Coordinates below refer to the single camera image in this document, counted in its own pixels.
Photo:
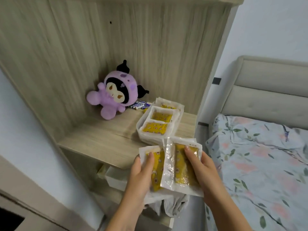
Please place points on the white box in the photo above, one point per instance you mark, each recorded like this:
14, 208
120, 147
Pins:
115, 178

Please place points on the beige padded headboard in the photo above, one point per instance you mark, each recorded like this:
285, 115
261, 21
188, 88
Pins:
264, 105

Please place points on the purple plush toy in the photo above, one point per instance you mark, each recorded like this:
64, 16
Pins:
108, 98

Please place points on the gray crumpled clothes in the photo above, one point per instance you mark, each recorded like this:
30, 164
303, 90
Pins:
173, 204

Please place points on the wooden shelf unit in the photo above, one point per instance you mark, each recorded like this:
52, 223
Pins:
168, 45

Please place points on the person's right hand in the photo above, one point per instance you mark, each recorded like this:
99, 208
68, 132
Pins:
209, 180

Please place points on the person's left hand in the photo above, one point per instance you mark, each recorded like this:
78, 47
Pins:
138, 185

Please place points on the floral pillow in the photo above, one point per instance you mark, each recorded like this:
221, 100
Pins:
260, 132

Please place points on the bundle of blue white batteries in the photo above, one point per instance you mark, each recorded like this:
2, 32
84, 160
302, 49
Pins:
139, 104

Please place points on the black wall socket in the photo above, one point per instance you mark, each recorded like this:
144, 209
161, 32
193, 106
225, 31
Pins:
216, 81

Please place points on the clear plastic container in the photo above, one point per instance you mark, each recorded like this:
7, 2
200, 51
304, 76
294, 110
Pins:
139, 127

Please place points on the floral bed sheet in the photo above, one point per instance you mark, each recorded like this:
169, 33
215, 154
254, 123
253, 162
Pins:
264, 190

